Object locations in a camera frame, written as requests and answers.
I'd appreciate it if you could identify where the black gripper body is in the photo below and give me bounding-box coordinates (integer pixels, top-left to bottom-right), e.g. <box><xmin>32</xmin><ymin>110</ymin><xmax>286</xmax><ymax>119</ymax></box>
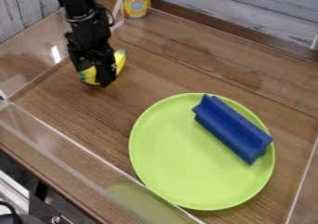
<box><xmin>64</xmin><ymin>7</ymin><xmax>115</xmax><ymax>63</ymax></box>

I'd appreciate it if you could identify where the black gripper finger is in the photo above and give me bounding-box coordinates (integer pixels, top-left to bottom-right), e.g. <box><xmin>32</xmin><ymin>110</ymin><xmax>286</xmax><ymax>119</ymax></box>
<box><xmin>68</xmin><ymin>50</ymin><xmax>93</xmax><ymax>72</ymax></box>
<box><xmin>95</xmin><ymin>55</ymin><xmax>116</xmax><ymax>86</ymax></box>

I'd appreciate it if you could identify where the yellow toy banana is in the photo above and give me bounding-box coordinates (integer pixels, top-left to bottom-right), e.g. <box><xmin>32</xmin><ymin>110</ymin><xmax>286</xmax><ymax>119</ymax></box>
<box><xmin>77</xmin><ymin>48</ymin><xmax>128</xmax><ymax>86</ymax></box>

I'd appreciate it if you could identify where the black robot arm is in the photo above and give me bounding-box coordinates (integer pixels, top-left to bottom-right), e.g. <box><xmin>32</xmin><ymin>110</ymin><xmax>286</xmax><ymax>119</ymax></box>
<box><xmin>57</xmin><ymin>0</ymin><xmax>116</xmax><ymax>86</ymax></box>

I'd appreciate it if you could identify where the green round plate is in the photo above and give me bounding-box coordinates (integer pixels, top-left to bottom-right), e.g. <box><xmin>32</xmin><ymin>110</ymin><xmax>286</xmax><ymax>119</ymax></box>
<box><xmin>129</xmin><ymin>93</ymin><xmax>275</xmax><ymax>211</ymax></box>

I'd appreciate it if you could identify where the yellow blue labelled can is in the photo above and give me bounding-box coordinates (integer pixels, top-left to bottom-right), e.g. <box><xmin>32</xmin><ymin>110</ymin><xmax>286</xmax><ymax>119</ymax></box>
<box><xmin>121</xmin><ymin>0</ymin><xmax>149</xmax><ymax>19</ymax></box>

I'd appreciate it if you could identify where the blue plastic block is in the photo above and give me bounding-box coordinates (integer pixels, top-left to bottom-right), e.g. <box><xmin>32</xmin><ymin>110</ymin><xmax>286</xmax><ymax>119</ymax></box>
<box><xmin>192</xmin><ymin>95</ymin><xmax>274</xmax><ymax>165</ymax></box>

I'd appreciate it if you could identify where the clear acrylic tray wall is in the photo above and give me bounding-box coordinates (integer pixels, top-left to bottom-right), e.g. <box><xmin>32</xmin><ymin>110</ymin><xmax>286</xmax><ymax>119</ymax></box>
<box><xmin>0</xmin><ymin>11</ymin><xmax>318</xmax><ymax>224</ymax></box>

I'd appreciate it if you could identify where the black cable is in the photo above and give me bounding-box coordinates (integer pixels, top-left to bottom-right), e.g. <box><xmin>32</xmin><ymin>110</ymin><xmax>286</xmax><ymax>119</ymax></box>
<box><xmin>0</xmin><ymin>200</ymin><xmax>24</xmax><ymax>224</ymax></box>

